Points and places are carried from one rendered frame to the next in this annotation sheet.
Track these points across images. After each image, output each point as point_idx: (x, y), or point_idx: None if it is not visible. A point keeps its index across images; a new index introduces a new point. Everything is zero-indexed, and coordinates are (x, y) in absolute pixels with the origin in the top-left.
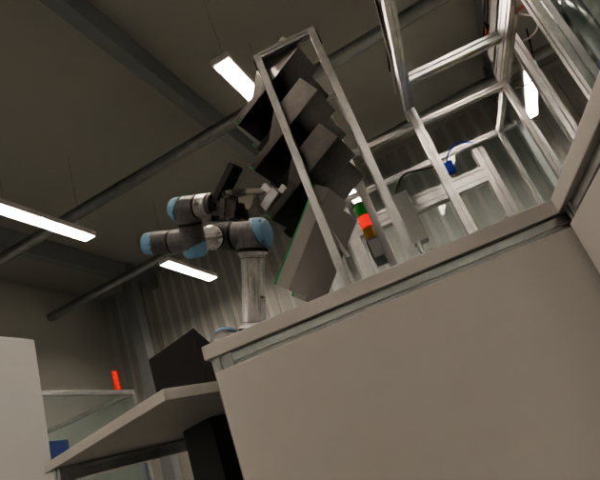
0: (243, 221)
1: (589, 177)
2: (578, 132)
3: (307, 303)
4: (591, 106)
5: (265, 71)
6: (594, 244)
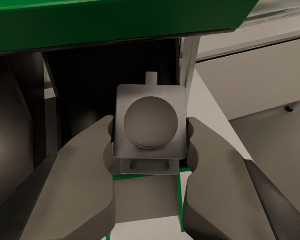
0: None
1: (220, 53)
2: (242, 44)
3: (252, 159)
4: (257, 41)
5: None
6: (198, 72)
